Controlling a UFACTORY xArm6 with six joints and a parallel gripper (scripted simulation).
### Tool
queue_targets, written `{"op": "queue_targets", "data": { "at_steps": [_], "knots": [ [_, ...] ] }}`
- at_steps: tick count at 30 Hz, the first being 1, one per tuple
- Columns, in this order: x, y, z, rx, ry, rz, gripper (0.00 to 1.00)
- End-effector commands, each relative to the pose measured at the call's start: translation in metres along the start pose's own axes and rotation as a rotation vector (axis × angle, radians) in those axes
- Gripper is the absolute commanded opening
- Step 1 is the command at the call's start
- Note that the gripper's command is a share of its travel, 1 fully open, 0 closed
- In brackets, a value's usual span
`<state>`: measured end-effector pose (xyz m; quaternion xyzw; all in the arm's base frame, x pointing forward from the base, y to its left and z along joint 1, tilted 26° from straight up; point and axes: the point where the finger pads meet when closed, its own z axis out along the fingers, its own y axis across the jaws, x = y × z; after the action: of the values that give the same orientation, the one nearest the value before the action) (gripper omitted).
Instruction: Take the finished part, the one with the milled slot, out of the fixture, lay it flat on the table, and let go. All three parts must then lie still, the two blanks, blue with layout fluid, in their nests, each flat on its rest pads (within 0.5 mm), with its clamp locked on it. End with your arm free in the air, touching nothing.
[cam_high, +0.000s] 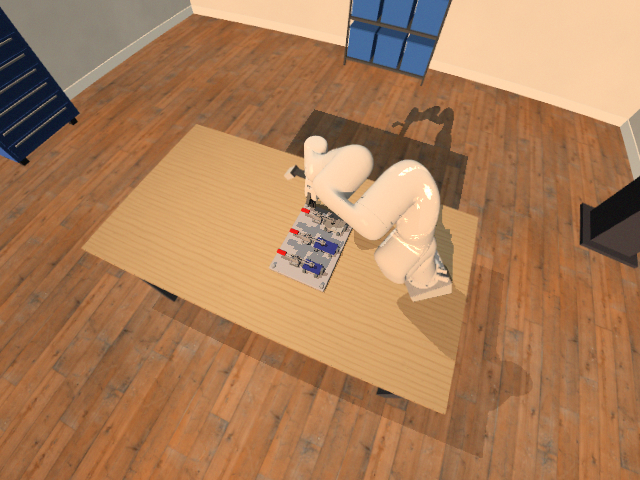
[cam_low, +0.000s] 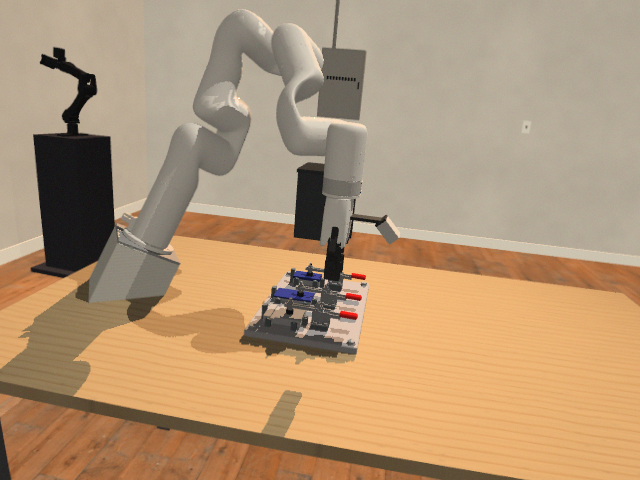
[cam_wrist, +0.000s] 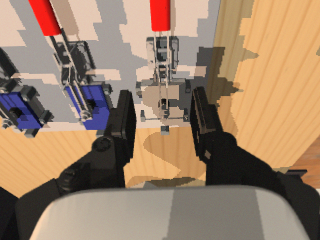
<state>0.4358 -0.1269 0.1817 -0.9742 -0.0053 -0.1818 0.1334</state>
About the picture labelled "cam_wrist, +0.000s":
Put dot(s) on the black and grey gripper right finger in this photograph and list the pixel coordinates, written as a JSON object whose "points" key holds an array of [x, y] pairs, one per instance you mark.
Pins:
{"points": [[229, 164]]}

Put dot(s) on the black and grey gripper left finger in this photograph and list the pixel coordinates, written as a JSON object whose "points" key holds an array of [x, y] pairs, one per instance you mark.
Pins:
{"points": [[100, 168]]}

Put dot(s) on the grey toggle clamp with red handle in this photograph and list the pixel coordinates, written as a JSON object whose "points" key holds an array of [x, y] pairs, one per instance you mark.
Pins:
{"points": [[9, 118]]}

